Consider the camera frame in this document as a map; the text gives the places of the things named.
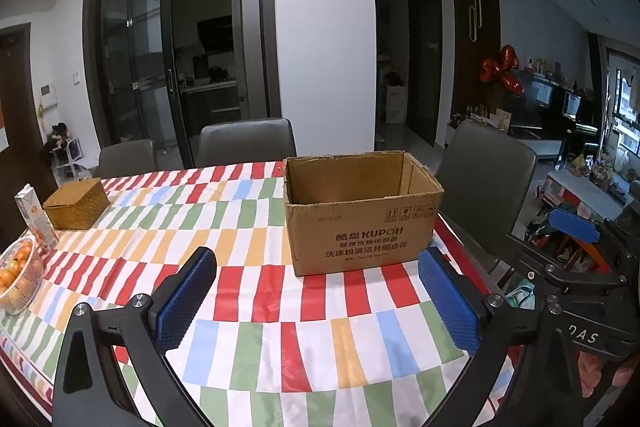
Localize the black piano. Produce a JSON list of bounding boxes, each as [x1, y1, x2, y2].
[[510, 69, 601, 158]]

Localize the red foil balloons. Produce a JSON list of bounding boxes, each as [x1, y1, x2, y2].
[[479, 45, 525, 96]]

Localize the striped colourful tablecloth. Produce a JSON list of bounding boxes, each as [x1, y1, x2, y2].
[[0, 159, 516, 427]]

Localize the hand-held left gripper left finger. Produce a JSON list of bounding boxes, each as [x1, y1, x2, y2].
[[51, 246, 218, 427]]

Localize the person's right hand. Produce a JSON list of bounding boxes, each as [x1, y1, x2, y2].
[[577, 349, 640, 390]]

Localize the white cardboard box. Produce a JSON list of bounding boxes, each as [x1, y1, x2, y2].
[[384, 84, 407, 125]]

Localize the cluttered coffee table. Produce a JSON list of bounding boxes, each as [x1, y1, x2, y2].
[[542, 169, 631, 220]]

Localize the teal bag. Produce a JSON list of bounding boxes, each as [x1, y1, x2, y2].
[[502, 279, 538, 310]]

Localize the bowl of oranges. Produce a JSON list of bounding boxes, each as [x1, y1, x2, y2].
[[0, 234, 45, 314]]

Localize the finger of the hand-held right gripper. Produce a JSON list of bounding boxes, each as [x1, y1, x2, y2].
[[547, 207, 640, 278], [505, 234, 628, 290]]

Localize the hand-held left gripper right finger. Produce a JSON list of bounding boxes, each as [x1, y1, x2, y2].
[[417, 247, 591, 427]]

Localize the woven wicker box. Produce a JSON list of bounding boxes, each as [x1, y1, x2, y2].
[[42, 178, 111, 230]]

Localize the brown cardboard box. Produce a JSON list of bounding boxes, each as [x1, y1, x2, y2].
[[283, 150, 445, 278]]

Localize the grey chair with rounded back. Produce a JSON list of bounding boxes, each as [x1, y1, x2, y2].
[[435, 119, 538, 278]]

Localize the glass sliding door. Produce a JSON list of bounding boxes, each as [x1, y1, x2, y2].
[[85, 0, 181, 158]]

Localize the wide grey dining chair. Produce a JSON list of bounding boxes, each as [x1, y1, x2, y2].
[[195, 118, 297, 168]]

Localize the small grey dining chair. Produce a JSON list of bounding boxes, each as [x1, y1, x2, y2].
[[95, 139, 157, 179]]

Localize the white juice carton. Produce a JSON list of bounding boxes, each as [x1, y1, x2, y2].
[[14, 185, 59, 253]]

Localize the white small shelf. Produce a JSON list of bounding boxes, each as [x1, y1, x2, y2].
[[42, 123, 83, 180]]

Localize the dark wooden door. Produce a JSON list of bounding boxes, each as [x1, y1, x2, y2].
[[448, 0, 501, 128]]

